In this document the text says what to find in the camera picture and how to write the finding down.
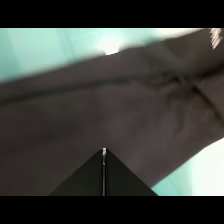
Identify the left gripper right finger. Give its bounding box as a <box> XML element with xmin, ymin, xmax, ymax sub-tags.
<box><xmin>103</xmin><ymin>148</ymin><xmax>158</xmax><ymax>197</ymax></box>

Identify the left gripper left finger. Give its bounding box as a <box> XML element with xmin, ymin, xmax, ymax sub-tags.
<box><xmin>49</xmin><ymin>148</ymin><xmax>105</xmax><ymax>197</ymax></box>

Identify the black T-shirt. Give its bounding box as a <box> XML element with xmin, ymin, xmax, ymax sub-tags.
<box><xmin>0</xmin><ymin>27</ymin><xmax>224</xmax><ymax>197</ymax></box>

